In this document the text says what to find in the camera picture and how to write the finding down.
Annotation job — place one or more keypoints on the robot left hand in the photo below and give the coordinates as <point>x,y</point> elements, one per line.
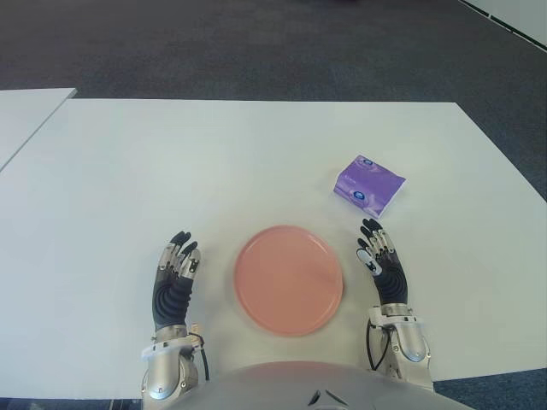
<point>171,294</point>

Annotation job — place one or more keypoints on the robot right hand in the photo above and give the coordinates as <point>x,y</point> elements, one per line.
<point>391,286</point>

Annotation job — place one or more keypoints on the purple tissue paper pack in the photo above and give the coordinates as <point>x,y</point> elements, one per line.
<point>367,183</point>

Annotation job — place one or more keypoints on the robot right arm silver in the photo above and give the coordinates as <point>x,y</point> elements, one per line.
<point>410,341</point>

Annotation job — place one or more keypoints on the pink round plate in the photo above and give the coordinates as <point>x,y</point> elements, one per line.
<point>288,279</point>

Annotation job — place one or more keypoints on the silver robot torso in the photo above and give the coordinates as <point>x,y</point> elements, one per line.
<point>273,388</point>

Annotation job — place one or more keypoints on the white neighbouring table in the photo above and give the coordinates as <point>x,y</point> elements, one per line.
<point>25,119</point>

